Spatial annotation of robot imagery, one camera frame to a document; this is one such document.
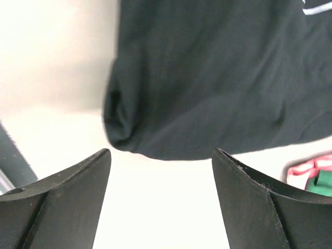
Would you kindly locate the folded pink t shirt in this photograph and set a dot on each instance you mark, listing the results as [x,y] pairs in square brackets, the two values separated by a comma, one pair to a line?
[299,175]

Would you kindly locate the black t shirt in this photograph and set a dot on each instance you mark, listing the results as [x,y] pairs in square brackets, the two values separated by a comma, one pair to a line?
[193,76]

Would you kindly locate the folded green t shirt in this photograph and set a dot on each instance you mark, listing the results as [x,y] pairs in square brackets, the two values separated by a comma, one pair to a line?
[320,184]

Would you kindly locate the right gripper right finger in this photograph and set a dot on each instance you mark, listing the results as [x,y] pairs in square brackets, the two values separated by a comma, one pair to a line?
[262,212]

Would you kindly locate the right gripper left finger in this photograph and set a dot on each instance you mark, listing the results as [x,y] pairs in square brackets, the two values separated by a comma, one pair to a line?
[60,211]

